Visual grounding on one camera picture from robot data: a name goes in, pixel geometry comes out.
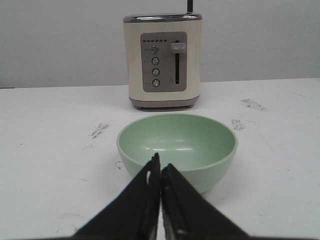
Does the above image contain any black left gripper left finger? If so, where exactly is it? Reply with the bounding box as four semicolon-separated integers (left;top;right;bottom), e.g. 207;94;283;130
73;153;161;238

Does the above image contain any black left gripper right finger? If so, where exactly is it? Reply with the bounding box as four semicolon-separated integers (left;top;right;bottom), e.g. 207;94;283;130
161;164;250;239

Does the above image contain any light green bowl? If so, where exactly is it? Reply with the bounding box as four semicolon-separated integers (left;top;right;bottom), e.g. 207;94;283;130
116;113;238;193

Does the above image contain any cream two-slot toaster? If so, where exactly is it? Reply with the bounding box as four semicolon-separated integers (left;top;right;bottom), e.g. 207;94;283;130
123;11;203;109

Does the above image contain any black tripod pole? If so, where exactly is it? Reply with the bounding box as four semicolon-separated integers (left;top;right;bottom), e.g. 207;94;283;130
187;0;193;13

